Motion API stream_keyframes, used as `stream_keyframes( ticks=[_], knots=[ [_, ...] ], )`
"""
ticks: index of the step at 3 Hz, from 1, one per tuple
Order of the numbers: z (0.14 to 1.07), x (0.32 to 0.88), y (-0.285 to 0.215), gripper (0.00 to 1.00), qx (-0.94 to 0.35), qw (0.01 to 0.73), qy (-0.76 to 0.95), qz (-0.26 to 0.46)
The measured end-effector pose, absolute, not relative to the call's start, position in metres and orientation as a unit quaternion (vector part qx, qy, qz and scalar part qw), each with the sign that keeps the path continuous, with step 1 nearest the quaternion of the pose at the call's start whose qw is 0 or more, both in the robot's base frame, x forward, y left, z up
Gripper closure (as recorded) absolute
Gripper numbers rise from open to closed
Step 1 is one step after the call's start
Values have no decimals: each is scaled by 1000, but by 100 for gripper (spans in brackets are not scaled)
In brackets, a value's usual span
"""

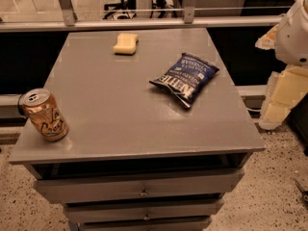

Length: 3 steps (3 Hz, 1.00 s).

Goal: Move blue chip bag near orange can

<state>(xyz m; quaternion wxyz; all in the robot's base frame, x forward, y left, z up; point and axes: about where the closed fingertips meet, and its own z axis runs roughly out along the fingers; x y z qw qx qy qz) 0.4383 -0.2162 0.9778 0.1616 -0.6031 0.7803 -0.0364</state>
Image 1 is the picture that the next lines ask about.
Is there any yellow sponge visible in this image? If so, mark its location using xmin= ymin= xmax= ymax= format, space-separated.
xmin=113 ymin=33 xmax=139 ymax=55

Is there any top grey drawer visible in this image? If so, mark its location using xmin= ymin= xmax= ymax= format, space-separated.
xmin=34 ymin=168 xmax=244 ymax=203

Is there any orange soda can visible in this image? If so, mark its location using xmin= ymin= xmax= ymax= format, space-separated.
xmin=21 ymin=89 xmax=68 ymax=141

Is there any blue chip bag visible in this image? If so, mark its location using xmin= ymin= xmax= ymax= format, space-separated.
xmin=150 ymin=53 xmax=219 ymax=109

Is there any grey drawer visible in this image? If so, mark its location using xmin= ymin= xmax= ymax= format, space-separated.
xmin=64 ymin=198 xmax=223 ymax=223
xmin=34 ymin=168 xmax=244 ymax=203
xmin=80 ymin=217 xmax=212 ymax=231

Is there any metal window rail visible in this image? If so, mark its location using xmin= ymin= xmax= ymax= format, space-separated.
xmin=0 ymin=15 xmax=282 ymax=33

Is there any dark object on floor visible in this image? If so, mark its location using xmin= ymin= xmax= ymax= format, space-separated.
xmin=295 ymin=179 xmax=308 ymax=204

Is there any middle grey drawer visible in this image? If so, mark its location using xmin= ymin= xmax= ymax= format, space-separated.
xmin=64 ymin=198 xmax=223 ymax=223

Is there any grey drawer cabinet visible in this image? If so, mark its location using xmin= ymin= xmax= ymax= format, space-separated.
xmin=8 ymin=28 xmax=267 ymax=231

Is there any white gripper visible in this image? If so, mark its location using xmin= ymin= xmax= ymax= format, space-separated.
xmin=255 ymin=0 xmax=308 ymax=130

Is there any bottom grey drawer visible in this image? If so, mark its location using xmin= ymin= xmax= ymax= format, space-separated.
xmin=80 ymin=217 xmax=212 ymax=231

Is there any white cable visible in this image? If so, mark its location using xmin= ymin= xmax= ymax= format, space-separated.
xmin=244 ymin=106 xmax=263 ymax=114

